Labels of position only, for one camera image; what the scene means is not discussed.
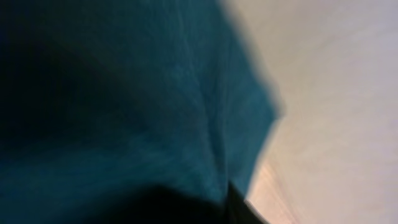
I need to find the black t-shirt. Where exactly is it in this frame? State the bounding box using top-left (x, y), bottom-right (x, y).
top-left (1, 0), bottom-right (277, 223)

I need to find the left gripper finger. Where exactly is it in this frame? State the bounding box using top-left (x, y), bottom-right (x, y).
top-left (223, 182), bottom-right (269, 224)

